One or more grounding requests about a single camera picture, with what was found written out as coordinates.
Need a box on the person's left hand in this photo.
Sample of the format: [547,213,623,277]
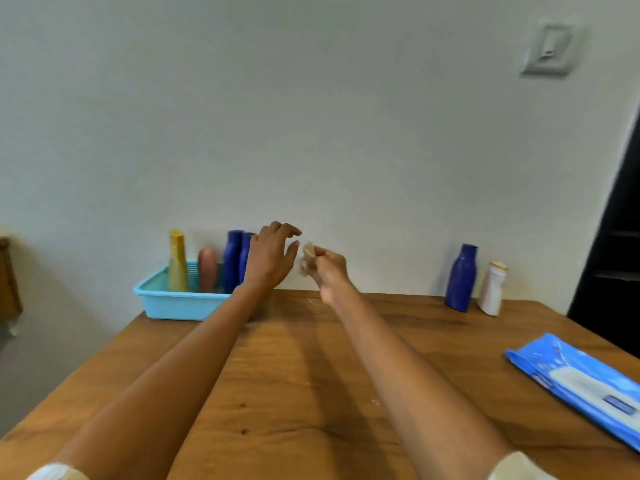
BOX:
[242,221,303,293]

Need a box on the person's right hand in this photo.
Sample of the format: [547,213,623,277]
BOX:
[302,246,353,305]

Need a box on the slim dark blue bottle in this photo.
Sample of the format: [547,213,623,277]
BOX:
[223,229,246,295]
[238,232,256,285]

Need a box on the white wipe cloth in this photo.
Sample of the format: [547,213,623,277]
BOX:
[299,241,319,275]

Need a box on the pink bottle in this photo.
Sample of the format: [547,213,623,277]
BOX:
[197,246,219,294]

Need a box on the beige bottle with white cap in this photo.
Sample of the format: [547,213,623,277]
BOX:
[167,254,189,293]

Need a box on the light blue plastic basket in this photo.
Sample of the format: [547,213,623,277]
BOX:
[133,260,261,321]

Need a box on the wide dark blue bottle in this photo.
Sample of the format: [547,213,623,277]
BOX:
[444,243,479,313]

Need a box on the blue wet wipes pack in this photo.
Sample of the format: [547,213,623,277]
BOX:
[504,332,640,453]

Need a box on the person's left forearm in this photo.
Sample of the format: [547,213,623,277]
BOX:
[49,282,273,480]

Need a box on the person's right forearm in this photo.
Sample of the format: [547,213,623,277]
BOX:
[325,287,513,480]

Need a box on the wooden table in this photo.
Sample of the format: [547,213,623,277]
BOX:
[0,288,640,480]

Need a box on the wooden side desk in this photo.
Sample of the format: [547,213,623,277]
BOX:
[0,237,25,323]

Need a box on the cream patterned right sleeve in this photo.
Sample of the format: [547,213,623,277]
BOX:
[487,451,556,480]

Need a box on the cream patterned sleeve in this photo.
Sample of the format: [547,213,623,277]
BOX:
[27,462,91,480]
[487,451,556,480]

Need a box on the black door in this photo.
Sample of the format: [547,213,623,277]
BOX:
[567,109,640,358]

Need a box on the cream patterned left sleeve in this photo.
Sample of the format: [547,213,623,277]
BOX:
[27,462,91,480]

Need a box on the grey wall light switch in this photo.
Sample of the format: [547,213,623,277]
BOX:
[519,22,577,78]

